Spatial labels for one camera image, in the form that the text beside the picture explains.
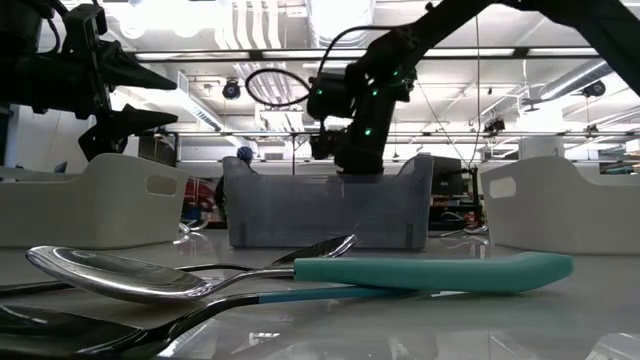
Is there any white plastic bin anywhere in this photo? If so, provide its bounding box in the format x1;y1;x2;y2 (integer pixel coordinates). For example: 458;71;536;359
0;152;190;250
478;154;640;256

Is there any black wall screen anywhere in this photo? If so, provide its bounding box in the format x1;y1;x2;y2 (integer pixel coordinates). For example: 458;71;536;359
137;133;179;167

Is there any grey plastic bin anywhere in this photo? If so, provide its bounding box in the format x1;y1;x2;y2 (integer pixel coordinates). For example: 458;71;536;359
222;153;435;251

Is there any thin hanging cable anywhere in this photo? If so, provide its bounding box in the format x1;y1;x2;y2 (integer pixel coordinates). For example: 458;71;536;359
472;14;480;171

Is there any black spoon thin teal handle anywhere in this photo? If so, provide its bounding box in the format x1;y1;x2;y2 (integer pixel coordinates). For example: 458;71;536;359
0;285;419;360

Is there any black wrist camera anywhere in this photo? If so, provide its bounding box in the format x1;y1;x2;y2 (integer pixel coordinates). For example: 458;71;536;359
62;3;109;45
308;128;347;162

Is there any person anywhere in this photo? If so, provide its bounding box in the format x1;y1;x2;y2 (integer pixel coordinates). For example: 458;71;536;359
213;145;257;224

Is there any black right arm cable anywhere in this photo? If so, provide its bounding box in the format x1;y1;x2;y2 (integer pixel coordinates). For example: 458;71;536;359
243;24;401;109

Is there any black equipment rack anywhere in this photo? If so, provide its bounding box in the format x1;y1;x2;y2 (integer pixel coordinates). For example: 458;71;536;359
432;155;482;231

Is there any black metal spoon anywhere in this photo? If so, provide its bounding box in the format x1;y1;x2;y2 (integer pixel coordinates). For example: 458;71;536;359
0;233;359;297

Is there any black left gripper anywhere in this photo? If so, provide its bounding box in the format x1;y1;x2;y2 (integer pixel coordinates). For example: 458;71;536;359
29;34;179;161

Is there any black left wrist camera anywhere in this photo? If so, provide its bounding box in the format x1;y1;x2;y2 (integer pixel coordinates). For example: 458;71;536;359
62;3;109;45

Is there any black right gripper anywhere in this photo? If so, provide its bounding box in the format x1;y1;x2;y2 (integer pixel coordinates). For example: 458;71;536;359
333;97;401;174

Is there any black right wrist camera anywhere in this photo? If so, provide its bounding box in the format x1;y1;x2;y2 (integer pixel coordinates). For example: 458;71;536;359
308;128;347;162

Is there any red tool cabinet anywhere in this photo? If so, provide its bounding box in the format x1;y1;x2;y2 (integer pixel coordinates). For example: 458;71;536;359
183;175;224;224

